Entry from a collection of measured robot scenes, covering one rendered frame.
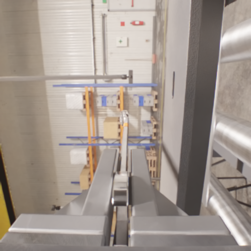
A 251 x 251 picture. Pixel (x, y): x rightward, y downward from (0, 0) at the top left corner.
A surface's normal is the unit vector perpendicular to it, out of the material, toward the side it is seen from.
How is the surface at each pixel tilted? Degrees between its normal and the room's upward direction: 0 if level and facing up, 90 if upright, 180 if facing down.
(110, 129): 90
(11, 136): 90
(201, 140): 90
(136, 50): 90
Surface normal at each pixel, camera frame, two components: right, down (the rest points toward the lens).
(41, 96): -0.02, 0.26
